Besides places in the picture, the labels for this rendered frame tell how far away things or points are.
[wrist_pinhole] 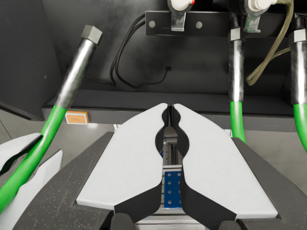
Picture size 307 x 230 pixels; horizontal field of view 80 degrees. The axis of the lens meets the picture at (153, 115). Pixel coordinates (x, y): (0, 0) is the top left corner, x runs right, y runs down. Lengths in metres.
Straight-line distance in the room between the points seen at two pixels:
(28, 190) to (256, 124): 0.44
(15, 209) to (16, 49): 0.34
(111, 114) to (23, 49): 0.23
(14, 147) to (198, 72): 0.44
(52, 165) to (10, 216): 0.05
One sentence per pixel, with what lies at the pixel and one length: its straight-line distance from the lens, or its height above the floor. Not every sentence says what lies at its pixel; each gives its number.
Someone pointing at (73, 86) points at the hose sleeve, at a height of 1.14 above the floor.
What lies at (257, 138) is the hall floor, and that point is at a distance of 1.84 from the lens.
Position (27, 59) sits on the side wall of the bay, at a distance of 0.50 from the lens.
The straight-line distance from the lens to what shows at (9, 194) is 0.20.
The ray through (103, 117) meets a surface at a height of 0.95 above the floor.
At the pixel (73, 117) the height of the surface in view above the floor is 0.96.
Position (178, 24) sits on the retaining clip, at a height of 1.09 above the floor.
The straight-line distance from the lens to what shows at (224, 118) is 0.46.
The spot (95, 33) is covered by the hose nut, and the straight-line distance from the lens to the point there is 0.23.
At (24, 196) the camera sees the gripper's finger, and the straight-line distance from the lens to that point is 0.21.
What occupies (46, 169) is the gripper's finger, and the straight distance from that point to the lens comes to 0.20.
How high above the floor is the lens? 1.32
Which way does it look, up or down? 60 degrees down
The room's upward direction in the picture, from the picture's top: 173 degrees counter-clockwise
